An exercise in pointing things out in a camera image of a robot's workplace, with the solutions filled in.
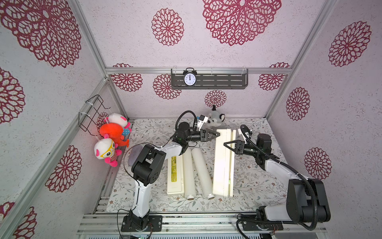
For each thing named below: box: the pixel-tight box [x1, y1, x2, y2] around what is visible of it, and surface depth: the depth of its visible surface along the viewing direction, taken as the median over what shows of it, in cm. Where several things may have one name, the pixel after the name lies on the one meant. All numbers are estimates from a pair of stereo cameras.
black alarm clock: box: [183, 67, 198, 88], surface depth 92 cm
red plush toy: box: [99, 122, 130, 148], surface depth 93 cm
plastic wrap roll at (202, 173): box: [191, 147, 215, 200], surface depth 89 cm
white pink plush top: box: [103, 113, 131, 130], surface depth 97 cm
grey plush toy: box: [206, 104, 226, 128], surface depth 97 cm
